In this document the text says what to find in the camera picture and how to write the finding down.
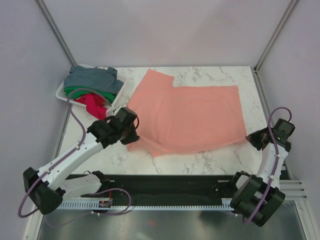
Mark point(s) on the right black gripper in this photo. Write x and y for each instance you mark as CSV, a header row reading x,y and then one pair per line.
x,y
253,137

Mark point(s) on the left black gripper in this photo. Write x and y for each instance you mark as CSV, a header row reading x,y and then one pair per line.
x,y
133,137

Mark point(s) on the salmon pink t shirt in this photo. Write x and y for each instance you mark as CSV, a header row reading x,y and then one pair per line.
x,y
185,119

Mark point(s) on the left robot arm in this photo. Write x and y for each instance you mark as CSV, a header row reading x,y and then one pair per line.
x,y
48,186

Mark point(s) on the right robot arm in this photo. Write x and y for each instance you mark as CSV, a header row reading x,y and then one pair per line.
x,y
258,196

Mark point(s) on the red t shirt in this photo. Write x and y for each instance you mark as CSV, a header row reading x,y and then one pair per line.
x,y
94,105

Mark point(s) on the green t shirt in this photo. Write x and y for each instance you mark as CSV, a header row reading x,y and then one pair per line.
x,y
81,91

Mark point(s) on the grey blue t shirt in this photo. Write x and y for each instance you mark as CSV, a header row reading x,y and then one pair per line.
x,y
98,79

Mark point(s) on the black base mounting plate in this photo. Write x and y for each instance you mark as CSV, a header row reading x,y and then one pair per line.
x,y
168,189

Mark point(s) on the white slotted cable duct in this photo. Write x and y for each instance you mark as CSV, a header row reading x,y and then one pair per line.
x,y
99,204

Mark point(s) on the right aluminium frame post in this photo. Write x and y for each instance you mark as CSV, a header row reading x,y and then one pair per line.
x,y
277,31

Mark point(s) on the aluminium frame post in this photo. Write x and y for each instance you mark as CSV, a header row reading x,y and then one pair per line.
x,y
277,31
56,32

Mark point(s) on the left aluminium frame post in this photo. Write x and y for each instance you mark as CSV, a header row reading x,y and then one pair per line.
x,y
56,32

